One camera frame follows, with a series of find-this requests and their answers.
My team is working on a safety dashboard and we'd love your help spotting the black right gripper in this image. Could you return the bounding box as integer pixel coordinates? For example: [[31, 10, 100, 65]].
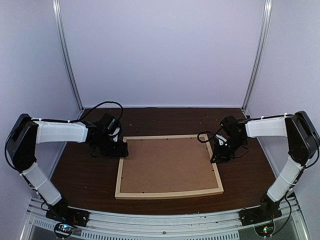
[[211, 136, 247, 164]]

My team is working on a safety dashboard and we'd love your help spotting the left round circuit board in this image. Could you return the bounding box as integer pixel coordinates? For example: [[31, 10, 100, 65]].
[[53, 222, 75, 239]]

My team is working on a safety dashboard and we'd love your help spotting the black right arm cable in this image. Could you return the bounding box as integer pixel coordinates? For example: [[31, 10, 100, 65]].
[[196, 124, 250, 160]]

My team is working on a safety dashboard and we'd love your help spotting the round circuit board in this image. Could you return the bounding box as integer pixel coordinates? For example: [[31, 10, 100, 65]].
[[53, 222, 75, 239], [254, 223, 275, 238]]

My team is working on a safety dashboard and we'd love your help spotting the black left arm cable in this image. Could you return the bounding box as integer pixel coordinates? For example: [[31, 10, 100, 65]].
[[69, 101, 124, 126]]

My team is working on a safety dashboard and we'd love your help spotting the aluminium corner post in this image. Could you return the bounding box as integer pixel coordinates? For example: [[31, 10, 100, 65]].
[[52, 0, 84, 111], [241, 0, 273, 113]]

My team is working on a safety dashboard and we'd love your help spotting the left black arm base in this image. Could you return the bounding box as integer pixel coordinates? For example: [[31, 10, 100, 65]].
[[45, 197, 90, 227]]

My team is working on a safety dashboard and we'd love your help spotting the left aluminium corner post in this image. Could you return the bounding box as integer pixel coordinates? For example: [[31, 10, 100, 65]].
[[52, 0, 84, 111]]

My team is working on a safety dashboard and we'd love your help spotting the brown backing board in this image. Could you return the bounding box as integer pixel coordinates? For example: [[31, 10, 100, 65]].
[[119, 137, 219, 193]]

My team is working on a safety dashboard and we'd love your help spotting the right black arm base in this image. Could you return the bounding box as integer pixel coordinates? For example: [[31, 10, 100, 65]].
[[238, 193, 282, 226]]

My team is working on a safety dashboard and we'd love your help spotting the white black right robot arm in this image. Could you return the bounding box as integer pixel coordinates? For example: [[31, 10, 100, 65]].
[[210, 111, 320, 221]]

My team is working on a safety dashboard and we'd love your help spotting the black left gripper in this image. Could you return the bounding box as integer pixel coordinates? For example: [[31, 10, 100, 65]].
[[94, 135, 129, 158]]

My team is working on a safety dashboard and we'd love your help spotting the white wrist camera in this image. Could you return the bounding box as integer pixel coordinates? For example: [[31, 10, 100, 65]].
[[215, 134, 227, 146], [109, 127, 122, 142]]

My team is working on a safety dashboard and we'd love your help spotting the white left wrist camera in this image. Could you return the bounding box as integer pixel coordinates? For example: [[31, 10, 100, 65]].
[[109, 127, 122, 142]]

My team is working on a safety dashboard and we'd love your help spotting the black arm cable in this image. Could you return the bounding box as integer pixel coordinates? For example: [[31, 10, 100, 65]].
[[69, 101, 124, 126], [196, 124, 250, 160]]

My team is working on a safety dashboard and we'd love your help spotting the right round circuit board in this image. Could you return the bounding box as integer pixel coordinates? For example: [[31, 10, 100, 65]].
[[254, 223, 275, 238]]

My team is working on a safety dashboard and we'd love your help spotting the right aluminium corner post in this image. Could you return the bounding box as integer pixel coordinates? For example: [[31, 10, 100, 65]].
[[241, 0, 273, 113]]

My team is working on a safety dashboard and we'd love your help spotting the light wooden picture frame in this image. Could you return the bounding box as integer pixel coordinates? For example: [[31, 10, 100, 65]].
[[114, 134, 225, 200]]

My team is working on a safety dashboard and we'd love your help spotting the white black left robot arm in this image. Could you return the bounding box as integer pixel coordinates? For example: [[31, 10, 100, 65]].
[[4, 113, 129, 222]]

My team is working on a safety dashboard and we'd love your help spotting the aluminium front rail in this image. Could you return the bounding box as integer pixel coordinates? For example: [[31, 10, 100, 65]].
[[19, 197, 311, 240]]

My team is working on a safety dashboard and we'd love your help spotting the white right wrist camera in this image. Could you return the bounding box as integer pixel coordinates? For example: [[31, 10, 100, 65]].
[[215, 134, 227, 146]]

